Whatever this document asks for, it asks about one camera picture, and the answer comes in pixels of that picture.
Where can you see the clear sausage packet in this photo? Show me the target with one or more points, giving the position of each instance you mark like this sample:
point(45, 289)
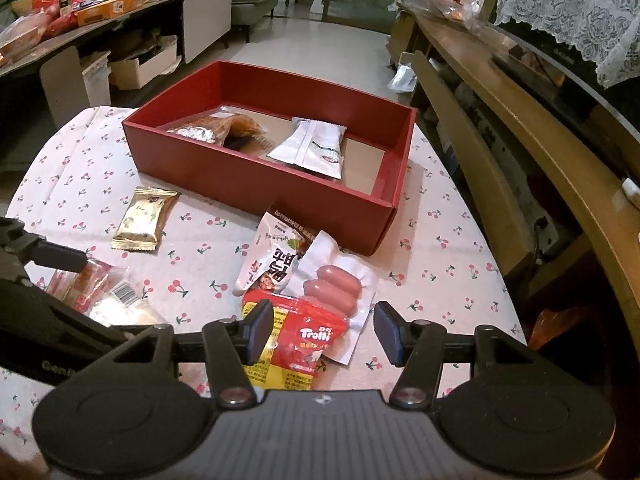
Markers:
point(335, 285)

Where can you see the grey sofa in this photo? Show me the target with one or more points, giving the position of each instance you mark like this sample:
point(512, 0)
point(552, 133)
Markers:
point(255, 5)

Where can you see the clear bread packet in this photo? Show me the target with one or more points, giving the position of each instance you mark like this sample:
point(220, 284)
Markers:
point(115, 300)

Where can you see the white foil packet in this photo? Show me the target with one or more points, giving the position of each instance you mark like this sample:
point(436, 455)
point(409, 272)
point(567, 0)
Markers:
point(315, 145)

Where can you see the orange cardboard box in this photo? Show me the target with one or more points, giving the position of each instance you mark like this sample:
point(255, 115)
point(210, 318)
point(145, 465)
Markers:
point(110, 10)

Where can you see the red yellow gummy packet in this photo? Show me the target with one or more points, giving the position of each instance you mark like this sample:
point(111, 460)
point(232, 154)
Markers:
point(300, 345)

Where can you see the crumpled clear plastic bag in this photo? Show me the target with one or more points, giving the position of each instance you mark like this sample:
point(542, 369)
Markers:
point(402, 77)

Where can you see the red cardboard box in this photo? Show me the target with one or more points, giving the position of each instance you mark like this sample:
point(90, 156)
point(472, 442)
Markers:
point(250, 180)

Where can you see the white cardboard box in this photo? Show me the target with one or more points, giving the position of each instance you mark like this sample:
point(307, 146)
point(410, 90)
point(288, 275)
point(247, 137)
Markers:
point(145, 67)

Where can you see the white plastic bin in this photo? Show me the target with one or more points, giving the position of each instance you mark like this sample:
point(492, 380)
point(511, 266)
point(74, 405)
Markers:
point(97, 80)

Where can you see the white adapter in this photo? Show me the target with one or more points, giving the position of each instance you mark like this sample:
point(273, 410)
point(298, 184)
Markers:
point(631, 187)

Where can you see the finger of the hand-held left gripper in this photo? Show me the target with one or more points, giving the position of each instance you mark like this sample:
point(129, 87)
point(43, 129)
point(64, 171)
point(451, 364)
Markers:
point(55, 256)

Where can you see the red food bag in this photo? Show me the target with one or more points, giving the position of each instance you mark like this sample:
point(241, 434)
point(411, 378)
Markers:
point(30, 30)

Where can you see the wooden television cabinet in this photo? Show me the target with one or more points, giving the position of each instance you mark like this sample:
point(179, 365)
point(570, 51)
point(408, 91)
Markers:
point(525, 125)

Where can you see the white board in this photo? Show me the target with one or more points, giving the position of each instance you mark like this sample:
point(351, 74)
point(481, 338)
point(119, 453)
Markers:
point(318, 0)

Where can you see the white lace cloth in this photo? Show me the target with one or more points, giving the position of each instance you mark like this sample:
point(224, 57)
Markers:
point(565, 0)

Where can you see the brown snack packet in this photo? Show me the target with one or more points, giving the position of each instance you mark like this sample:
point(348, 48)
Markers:
point(215, 127)

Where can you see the gold snack packet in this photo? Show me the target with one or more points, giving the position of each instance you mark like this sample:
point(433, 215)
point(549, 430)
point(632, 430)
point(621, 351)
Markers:
point(142, 220)

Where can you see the cherry print tablecloth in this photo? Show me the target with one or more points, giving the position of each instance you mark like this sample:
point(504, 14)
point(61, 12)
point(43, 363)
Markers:
point(200, 260)

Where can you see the black television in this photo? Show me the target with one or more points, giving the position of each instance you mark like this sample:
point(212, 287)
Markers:
point(550, 65)

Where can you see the white packet with meat print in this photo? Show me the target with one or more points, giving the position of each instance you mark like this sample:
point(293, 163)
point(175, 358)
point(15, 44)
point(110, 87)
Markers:
point(265, 260)

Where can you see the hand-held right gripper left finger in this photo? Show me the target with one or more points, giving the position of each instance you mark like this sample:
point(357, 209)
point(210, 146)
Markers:
point(260, 332)

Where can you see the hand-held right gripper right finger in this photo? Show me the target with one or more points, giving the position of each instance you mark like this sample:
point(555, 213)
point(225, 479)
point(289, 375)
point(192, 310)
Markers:
point(387, 332)

